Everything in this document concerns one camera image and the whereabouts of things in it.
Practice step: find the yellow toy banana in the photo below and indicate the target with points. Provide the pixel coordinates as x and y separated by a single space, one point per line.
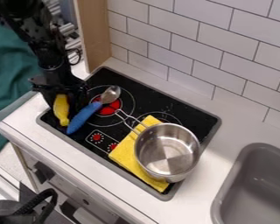
61 109

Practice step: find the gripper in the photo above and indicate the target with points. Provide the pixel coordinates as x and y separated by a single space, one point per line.
57 83

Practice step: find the green cloth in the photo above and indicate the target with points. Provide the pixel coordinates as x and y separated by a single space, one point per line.
10 75

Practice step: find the toy sink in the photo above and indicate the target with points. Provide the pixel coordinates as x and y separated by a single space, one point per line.
259 186

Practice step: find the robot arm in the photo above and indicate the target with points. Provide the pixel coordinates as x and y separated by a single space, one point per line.
37 32

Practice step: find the toy stove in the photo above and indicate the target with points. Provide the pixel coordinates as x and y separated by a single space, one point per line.
154 102

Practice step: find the wooden board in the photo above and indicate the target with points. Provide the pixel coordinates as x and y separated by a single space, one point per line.
94 32

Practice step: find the yellow cloth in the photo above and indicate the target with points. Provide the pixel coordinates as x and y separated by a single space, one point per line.
125 151

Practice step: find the silver pot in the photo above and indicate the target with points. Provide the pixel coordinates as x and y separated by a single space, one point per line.
167 153

